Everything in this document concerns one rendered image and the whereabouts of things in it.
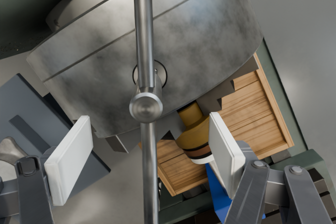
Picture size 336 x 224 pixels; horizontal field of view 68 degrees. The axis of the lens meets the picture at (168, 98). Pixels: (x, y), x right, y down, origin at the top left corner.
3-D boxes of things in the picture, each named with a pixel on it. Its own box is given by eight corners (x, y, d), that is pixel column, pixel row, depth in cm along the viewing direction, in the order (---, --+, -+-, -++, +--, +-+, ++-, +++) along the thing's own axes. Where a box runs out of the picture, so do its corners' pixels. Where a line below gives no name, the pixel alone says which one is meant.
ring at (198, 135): (155, 127, 38) (182, 171, 41) (210, 101, 37) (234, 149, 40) (158, 105, 47) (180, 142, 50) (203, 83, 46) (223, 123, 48)
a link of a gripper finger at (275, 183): (255, 187, 13) (312, 185, 13) (228, 140, 17) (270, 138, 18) (252, 211, 13) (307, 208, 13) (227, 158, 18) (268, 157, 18)
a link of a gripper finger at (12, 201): (36, 219, 13) (-23, 222, 13) (69, 164, 18) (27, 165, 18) (31, 196, 12) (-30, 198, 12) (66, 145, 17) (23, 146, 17)
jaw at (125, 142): (136, 73, 40) (75, 117, 33) (155, 67, 36) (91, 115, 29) (168, 128, 43) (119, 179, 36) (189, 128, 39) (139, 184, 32)
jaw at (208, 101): (171, 57, 36) (251, 18, 32) (177, 48, 41) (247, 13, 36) (204, 118, 40) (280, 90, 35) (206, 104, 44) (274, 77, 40)
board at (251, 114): (118, 105, 66) (115, 111, 62) (246, 39, 59) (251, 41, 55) (172, 187, 74) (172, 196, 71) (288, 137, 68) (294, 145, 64)
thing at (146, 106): (140, 60, 27) (127, 93, 16) (160, 59, 27) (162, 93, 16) (141, 80, 27) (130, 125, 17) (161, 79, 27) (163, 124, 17)
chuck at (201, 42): (82, 59, 55) (-10, 112, 25) (210, -15, 51) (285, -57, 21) (104, 93, 57) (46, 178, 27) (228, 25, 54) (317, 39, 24)
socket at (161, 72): (134, 55, 26) (132, 59, 24) (165, 54, 27) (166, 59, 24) (136, 85, 27) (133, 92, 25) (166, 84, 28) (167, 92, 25)
